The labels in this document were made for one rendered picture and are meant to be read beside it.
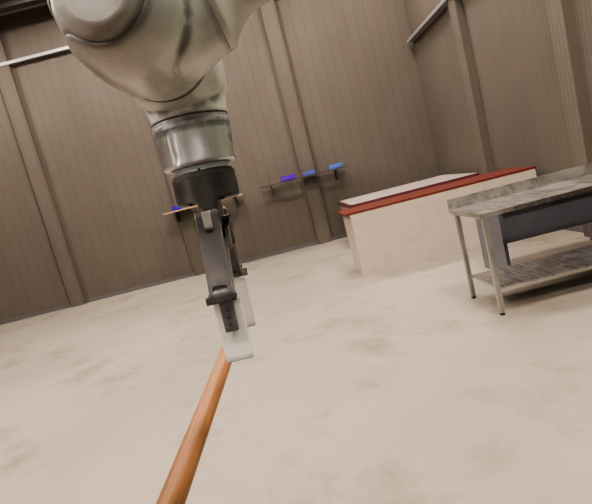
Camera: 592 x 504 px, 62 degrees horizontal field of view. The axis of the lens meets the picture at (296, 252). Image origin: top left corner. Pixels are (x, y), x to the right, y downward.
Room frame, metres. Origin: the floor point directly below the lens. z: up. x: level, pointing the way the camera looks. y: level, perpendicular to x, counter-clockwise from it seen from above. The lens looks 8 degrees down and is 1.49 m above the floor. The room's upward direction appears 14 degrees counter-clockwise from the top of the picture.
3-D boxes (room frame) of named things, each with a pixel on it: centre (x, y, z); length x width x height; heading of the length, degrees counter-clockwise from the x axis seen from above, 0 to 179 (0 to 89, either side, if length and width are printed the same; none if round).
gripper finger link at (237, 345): (0.52, 0.09, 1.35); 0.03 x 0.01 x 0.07; 92
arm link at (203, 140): (0.59, 0.08, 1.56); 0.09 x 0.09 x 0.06
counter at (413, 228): (6.96, -2.07, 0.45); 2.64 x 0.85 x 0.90; 90
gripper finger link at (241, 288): (0.66, 0.09, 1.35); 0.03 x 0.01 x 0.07; 92
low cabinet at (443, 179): (9.40, -2.25, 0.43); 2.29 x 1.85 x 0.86; 90
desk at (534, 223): (5.23, -2.72, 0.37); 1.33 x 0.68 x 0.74; 90
